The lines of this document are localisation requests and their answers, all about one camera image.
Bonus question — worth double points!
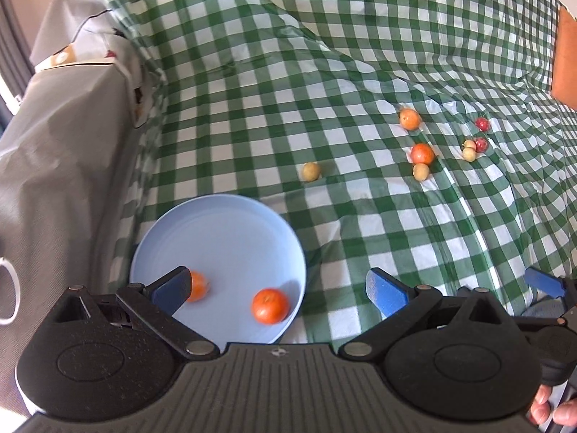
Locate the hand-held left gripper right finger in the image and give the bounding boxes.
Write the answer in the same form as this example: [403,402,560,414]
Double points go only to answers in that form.
[339,268,510,362]

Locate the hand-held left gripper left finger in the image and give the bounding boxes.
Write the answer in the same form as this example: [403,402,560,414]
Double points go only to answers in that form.
[54,266,221,357]

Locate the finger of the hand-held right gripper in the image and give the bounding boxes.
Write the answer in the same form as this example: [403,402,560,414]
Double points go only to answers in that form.
[514,267,577,328]

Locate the orange tangerine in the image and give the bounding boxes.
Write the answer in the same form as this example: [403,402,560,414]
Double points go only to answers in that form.
[187,271,211,303]
[251,288,290,324]
[399,108,422,131]
[410,143,436,166]

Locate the light blue plate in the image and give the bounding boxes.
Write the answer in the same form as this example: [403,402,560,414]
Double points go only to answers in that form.
[130,194,308,346]

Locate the person's right hand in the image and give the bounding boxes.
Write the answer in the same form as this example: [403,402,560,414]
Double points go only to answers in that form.
[528,383,577,427]

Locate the green checkered tablecloth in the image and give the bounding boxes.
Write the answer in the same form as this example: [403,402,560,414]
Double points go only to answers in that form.
[85,0,577,348]

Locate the printed white cloth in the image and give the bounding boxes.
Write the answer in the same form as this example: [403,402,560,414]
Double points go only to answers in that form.
[29,0,165,129]

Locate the white cord loop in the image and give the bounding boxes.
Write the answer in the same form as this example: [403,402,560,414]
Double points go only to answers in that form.
[0,257,21,325]

